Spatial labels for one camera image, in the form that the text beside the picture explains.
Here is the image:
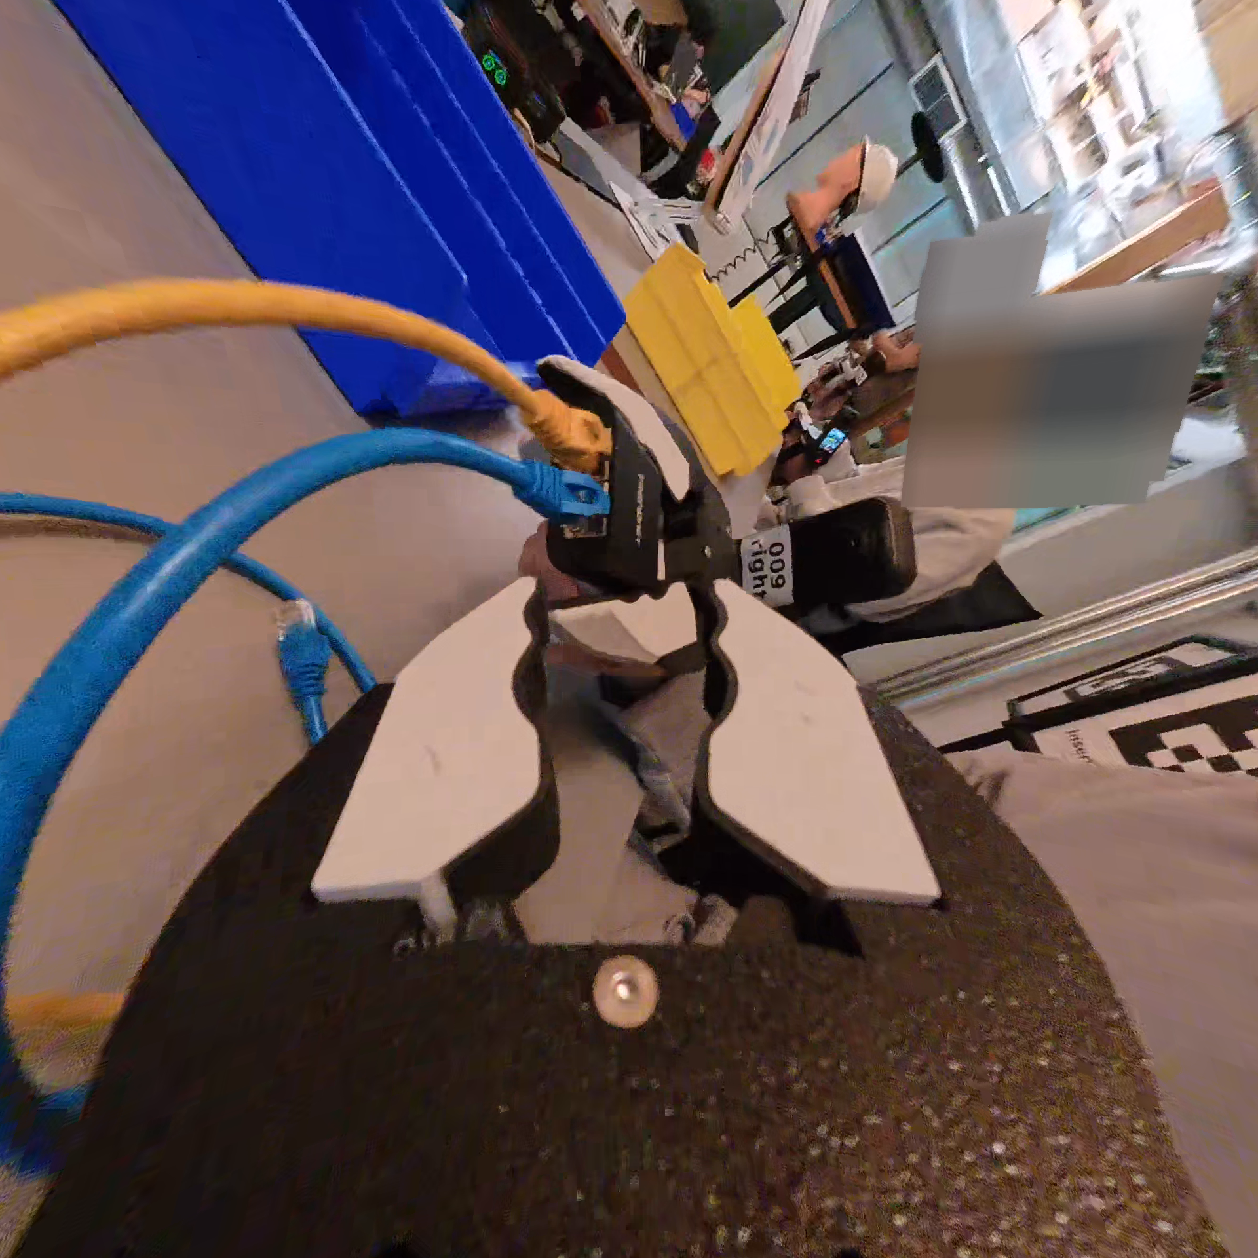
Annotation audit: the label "white wall vent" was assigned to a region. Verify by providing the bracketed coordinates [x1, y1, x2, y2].
[908, 54, 968, 139]

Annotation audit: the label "white poster board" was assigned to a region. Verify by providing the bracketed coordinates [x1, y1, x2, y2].
[702, 0, 837, 229]

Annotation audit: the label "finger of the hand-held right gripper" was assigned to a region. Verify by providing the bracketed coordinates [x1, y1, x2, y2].
[536, 356, 693, 504]
[549, 591, 703, 669]

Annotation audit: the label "black device with green lights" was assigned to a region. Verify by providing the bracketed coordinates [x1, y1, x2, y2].
[461, 0, 568, 139]

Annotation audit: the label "person's right hand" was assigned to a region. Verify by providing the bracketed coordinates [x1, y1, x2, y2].
[518, 525, 673, 681]

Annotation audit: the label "yellow plastic bin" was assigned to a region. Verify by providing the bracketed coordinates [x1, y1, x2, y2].
[622, 244, 802, 478]

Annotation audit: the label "aluminium frame rail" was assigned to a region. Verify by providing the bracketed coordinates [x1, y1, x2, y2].
[855, 548, 1258, 708]

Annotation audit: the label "blue plastic bin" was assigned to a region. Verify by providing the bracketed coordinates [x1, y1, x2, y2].
[53, 0, 473, 419]
[284, 0, 630, 394]

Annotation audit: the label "black network switch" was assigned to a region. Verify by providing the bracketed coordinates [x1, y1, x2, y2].
[546, 433, 673, 596]

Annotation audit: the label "yellow ethernet cable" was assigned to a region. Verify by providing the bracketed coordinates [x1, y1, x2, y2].
[0, 280, 612, 1038]

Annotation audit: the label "grey desk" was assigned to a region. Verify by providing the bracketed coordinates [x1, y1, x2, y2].
[0, 0, 708, 1092]

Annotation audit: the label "white hard hat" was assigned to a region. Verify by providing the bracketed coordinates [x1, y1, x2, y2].
[849, 138, 899, 212]

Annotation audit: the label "wooden table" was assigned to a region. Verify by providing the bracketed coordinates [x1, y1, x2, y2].
[1039, 184, 1232, 296]

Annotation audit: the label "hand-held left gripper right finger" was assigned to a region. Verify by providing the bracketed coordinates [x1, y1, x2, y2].
[691, 578, 941, 906]

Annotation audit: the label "pink mannequin head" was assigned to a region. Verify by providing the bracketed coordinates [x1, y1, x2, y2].
[786, 147, 870, 236]

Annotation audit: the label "blue ethernet cable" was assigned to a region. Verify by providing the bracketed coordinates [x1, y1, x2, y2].
[0, 427, 612, 1180]

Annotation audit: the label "checkered marker board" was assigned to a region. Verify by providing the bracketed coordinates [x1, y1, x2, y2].
[943, 639, 1258, 777]

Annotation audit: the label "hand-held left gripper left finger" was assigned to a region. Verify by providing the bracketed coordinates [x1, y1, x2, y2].
[312, 578, 562, 934]

